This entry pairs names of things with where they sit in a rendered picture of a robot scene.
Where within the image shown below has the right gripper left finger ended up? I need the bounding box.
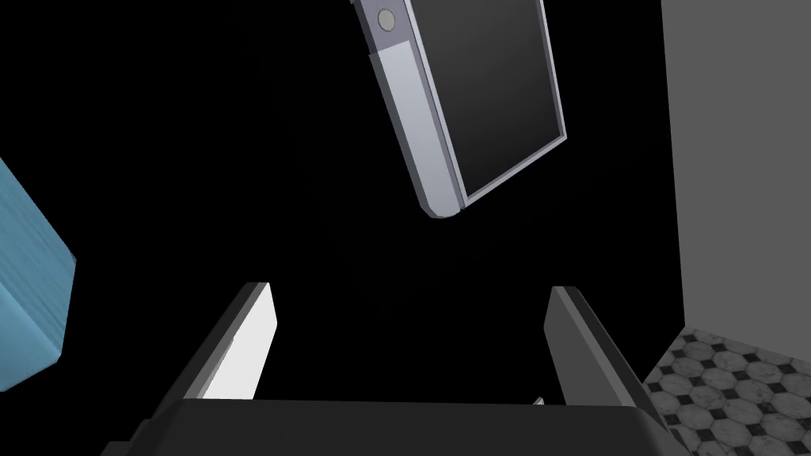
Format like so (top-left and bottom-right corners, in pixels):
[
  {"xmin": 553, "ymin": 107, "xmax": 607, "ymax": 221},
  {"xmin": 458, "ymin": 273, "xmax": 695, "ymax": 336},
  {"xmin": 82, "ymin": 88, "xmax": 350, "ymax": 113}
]
[{"xmin": 166, "ymin": 281, "xmax": 279, "ymax": 402}]

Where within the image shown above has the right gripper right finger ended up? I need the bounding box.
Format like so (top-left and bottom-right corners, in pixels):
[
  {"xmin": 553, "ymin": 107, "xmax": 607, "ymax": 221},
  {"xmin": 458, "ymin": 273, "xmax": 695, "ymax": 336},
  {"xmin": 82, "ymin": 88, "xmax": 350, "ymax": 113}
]
[{"xmin": 543, "ymin": 285, "xmax": 650, "ymax": 408}]

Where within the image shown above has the light blue cabinet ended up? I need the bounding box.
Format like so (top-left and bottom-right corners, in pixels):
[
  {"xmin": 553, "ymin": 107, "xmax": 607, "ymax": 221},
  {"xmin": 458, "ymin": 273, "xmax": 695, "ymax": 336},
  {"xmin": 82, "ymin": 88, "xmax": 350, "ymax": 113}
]
[{"xmin": 0, "ymin": 158, "xmax": 78, "ymax": 394}]

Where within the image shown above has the silver microwave with dark door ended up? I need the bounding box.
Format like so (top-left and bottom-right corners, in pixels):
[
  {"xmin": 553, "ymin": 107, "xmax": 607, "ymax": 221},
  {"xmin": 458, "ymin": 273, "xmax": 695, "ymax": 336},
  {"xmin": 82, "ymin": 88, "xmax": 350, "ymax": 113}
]
[{"xmin": 348, "ymin": 0, "xmax": 569, "ymax": 220}]

